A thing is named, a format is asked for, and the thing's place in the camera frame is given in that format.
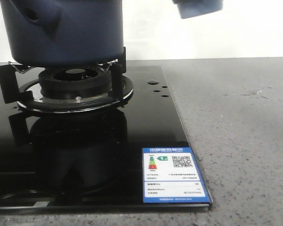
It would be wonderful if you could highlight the light blue ribbed cup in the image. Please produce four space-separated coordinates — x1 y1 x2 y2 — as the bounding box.
172 0 223 19

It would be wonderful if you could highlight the black metal pot support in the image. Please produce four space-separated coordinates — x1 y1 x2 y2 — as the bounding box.
0 52 133 114

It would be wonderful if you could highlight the dark blue cooking pot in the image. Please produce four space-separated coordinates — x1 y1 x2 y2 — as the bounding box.
0 0 123 67

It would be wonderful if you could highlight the blue energy efficiency label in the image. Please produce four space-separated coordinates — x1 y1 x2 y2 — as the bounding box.
142 147 210 203

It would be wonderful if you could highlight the black round gas burner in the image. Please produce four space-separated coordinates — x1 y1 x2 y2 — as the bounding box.
39 66 112 99

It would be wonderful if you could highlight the black glass gas stove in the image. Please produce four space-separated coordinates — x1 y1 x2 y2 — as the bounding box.
0 66 212 214

